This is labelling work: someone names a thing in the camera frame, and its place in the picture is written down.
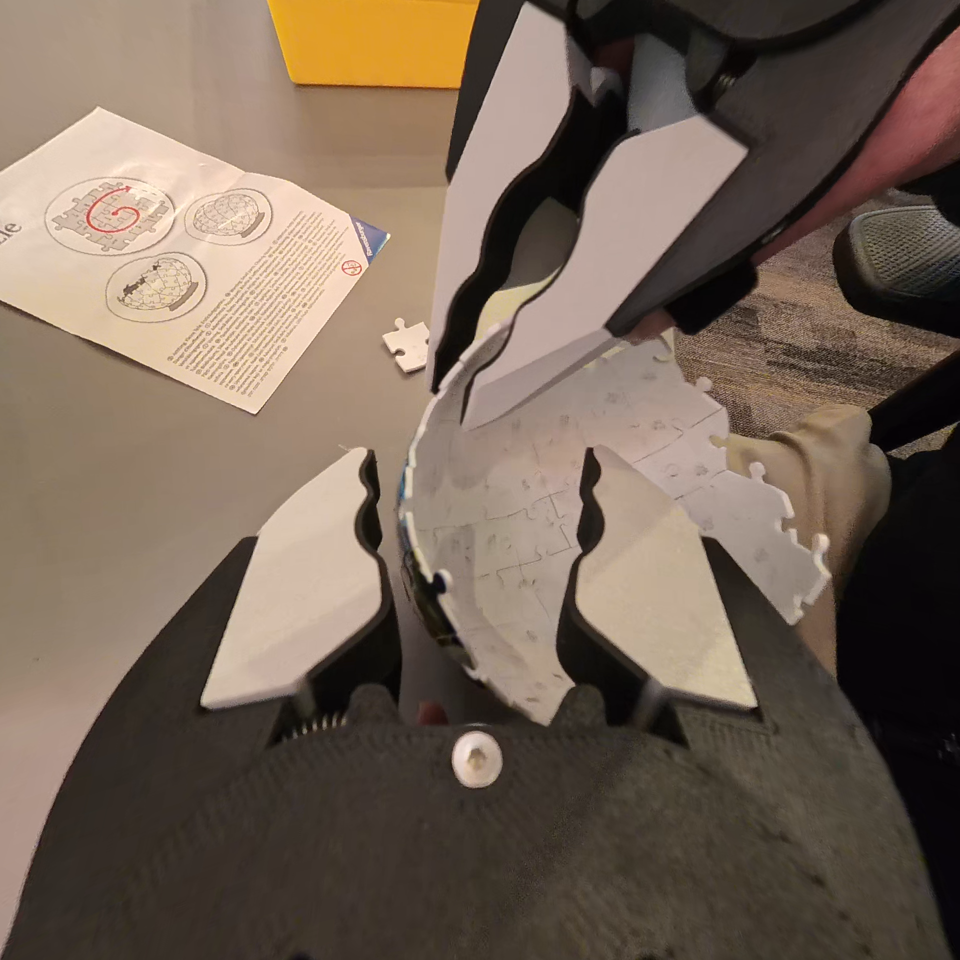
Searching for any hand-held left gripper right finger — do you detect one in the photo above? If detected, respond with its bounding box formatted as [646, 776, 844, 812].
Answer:
[557, 447, 760, 727]

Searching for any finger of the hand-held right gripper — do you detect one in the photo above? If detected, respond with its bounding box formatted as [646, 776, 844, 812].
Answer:
[459, 114, 753, 432]
[426, 0, 594, 396]

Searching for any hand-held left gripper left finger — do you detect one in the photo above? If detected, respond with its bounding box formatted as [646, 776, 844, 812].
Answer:
[198, 447, 402, 720]

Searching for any partly built puzzle ball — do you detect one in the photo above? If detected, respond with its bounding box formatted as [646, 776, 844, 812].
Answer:
[396, 321, 835, 727]

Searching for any white puzzle piece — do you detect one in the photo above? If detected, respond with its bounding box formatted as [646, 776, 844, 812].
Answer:
[381, 318, 432, 376]

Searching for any person's right hand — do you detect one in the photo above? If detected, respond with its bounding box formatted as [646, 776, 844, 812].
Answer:
[750, 45, 960, 269]

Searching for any yellow plastic box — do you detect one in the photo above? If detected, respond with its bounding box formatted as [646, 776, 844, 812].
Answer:
[266, 0, 481, 90]

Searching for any black office chair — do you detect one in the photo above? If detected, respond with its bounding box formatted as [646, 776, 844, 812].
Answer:
[831, 204, 960, 455]

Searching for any person's black jacket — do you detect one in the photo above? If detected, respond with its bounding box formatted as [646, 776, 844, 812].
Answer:
[836, 442, 960, 960]

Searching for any white instruction leaflet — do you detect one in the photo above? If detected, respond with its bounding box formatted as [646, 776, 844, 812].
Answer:
[0, 105, 393, 415]

